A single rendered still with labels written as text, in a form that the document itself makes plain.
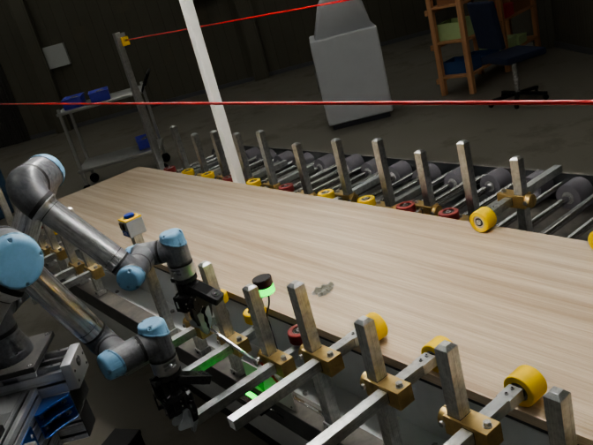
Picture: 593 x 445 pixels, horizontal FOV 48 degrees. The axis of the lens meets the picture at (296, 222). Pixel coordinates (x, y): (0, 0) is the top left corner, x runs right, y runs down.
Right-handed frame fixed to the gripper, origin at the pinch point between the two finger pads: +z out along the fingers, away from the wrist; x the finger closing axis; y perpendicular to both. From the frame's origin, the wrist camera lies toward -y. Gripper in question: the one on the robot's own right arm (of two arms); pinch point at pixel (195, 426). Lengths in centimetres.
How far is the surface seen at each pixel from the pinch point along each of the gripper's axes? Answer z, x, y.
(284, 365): -4.2, 5.0, -30.2
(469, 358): -8, 54, -56
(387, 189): -11, -54, -139
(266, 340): -10.3, -2.3, -30.5
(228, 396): -3.1, 1.5, -11.7
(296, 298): -31.8, 22.6, -29.4
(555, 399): -31, 97, -30
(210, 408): -3.2, 1.5, -5.3
